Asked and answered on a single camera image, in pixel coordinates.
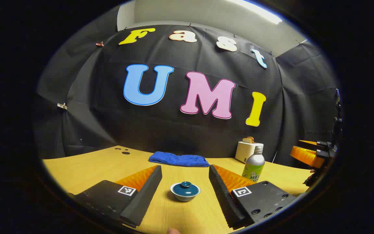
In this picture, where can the silver green-label water bottle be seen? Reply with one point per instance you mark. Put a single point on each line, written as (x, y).
(254, 162)

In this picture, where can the white toaster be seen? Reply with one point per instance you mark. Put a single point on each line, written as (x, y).
(243, 152)

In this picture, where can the toast slice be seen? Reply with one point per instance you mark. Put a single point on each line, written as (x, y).
(248, 140)

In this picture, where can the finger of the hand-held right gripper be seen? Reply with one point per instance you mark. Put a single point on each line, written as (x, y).
(305, 156)
(307, 142)

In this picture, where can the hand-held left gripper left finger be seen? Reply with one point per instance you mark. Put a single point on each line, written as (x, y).
(144, 195)

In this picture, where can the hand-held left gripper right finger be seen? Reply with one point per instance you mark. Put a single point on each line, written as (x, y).
(222, 198)

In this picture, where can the teal teacup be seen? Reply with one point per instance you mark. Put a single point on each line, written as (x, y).
(185, 198)

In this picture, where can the metal binder clip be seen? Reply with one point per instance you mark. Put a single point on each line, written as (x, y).
(62, 106)

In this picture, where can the blue folded towel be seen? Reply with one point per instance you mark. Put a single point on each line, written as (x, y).
(179, 159)

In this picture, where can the black backdrop cloth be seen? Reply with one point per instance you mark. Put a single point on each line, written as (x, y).
(174, 130)

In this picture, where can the red clip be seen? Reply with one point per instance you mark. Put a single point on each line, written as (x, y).
(99, 44)

